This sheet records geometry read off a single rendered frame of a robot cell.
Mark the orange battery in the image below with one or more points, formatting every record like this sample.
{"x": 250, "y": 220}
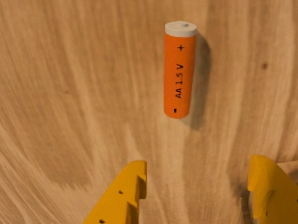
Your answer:
{"x": 180, "y": 45}

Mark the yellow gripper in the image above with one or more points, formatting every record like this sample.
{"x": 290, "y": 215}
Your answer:
{"x": 275, "y": 199}

